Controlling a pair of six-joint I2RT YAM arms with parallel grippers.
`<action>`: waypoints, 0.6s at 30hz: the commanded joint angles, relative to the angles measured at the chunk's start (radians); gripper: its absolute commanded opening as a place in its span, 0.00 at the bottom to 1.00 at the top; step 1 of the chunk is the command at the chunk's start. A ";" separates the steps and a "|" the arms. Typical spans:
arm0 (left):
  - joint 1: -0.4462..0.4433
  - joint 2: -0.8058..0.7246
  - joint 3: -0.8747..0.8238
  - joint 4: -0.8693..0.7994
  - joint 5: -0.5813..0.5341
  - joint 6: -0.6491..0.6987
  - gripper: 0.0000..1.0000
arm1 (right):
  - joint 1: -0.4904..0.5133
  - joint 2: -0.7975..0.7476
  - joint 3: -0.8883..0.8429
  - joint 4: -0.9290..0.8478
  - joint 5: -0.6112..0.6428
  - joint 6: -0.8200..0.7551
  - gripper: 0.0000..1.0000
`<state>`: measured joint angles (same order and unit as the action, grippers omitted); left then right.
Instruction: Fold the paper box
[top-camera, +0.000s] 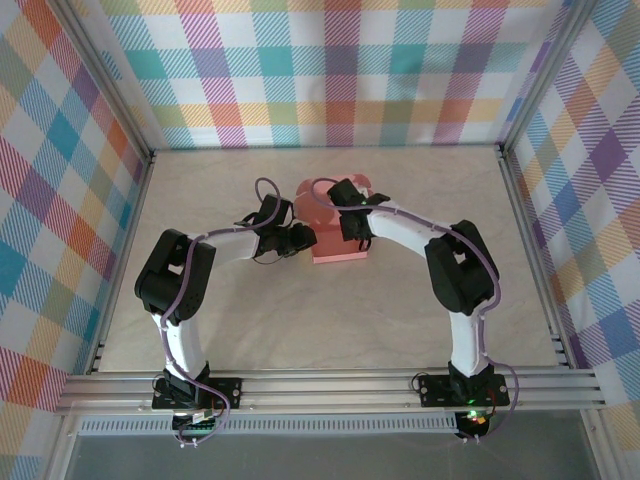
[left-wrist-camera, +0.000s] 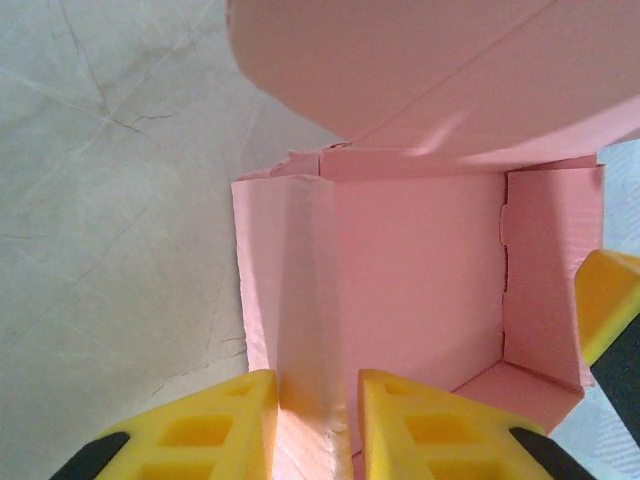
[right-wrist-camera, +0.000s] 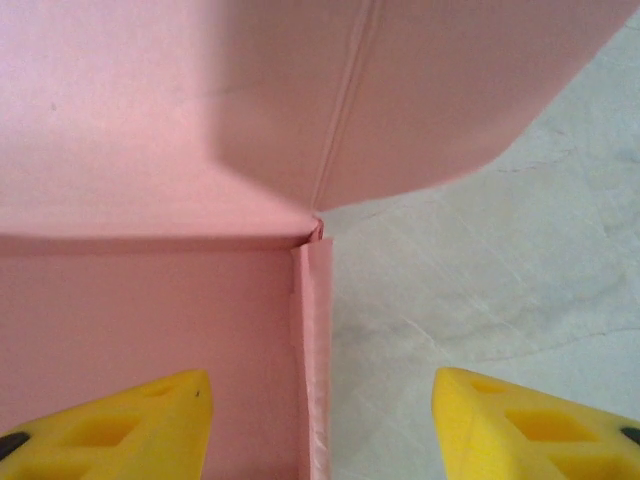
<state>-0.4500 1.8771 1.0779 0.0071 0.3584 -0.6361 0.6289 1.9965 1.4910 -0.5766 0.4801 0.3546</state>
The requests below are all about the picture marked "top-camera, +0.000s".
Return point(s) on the aluminium left side rail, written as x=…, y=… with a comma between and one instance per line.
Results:
x=125, y=250

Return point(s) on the aluminium frame leg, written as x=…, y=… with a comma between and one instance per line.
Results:
x=60, y=450
x=600, y=450

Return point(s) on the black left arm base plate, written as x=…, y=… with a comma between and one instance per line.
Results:
x=227, y=392

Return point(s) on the aluminium right side rail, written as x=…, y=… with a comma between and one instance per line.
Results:
x=534, y=250

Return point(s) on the aluminium left corner post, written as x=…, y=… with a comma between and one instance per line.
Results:
x=106, y=75

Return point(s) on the aluminium right corner post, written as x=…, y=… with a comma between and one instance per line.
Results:
x=546, y=75

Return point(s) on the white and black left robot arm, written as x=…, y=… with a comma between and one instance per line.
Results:
x=165, y=280

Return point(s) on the aluminium frame beam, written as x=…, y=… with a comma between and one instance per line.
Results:
x=325, y=390

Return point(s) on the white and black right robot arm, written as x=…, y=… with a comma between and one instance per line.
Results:
x=460, y=280

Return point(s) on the aluminium corner post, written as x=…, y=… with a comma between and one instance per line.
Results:
x=546, y=75
x=106, y=75

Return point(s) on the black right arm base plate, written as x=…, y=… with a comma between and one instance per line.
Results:
x=435, y=390

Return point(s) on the pink paper box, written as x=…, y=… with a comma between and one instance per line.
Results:
x=335, y=250

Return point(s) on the aluminium rail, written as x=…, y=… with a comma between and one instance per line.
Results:
x=534, y=250
x=125, y=250

